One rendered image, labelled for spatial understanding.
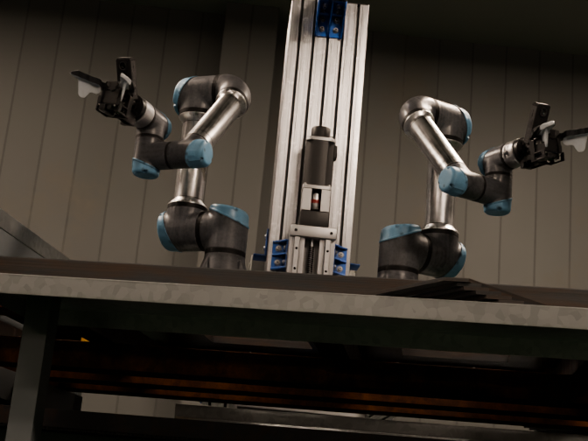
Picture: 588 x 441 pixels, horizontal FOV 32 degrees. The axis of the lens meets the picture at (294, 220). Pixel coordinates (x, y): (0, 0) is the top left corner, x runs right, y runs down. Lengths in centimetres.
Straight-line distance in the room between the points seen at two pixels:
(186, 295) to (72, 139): 447
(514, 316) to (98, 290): 59
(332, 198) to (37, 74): 324
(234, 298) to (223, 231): 143
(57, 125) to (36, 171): 29
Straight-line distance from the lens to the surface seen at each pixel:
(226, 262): 287
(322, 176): 307
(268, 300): 147
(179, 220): 297
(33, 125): 600
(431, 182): 311
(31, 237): 261
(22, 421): 166
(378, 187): 587
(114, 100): 269
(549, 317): 146
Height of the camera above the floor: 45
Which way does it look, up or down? 16 degrees up
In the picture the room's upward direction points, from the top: 5 degrees clockwise
